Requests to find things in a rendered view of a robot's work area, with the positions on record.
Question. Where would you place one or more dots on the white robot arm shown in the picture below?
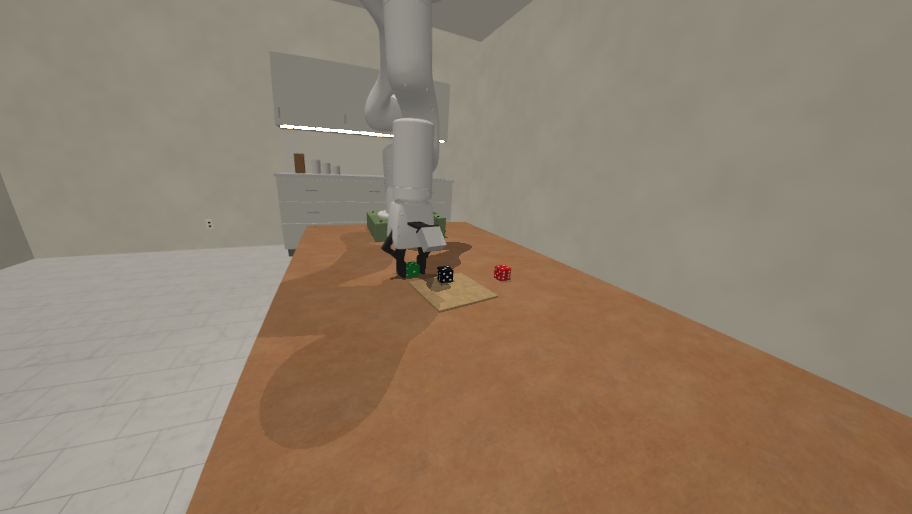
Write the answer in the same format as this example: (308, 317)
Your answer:
(408, 63)

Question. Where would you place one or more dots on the red die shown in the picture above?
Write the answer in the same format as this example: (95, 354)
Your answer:
(502, 272)

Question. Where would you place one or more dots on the green die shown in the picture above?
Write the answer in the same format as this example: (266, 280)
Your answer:
(412, 269)

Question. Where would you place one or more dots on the black die with white pips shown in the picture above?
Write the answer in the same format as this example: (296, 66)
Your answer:
(445, 274)

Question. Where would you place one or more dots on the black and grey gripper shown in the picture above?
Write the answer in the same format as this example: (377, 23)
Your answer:
(403, 236)

